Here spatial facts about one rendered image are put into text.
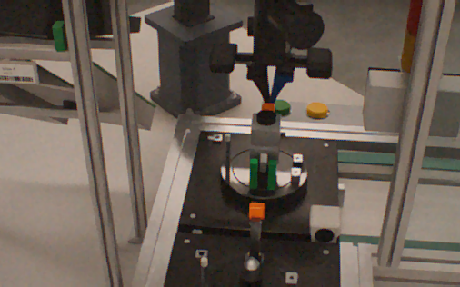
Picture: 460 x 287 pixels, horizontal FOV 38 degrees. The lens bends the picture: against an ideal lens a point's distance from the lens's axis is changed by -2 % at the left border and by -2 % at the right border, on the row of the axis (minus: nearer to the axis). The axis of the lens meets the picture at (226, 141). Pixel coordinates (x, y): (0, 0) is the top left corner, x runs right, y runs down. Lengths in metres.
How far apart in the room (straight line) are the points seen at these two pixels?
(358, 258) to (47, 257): 0.50
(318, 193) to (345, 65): 2.31
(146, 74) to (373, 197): 0.66
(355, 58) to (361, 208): 2.33
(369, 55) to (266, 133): 2.49
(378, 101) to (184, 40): 0.55
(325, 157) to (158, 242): 0.32
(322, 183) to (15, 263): 0.52
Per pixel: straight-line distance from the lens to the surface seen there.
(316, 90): 1.54
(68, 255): 1.16
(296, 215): 1.04
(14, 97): 1.05
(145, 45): 1.72
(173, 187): 1.12
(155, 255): 1.01
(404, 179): 0.89
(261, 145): 1.03
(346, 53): 3.48
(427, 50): 0.79
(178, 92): 1.40
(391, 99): 0.86
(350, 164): 1.20
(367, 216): 1.14
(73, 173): 1.32
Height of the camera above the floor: 1.67
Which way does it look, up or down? 37 degrees down
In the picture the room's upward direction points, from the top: straight up
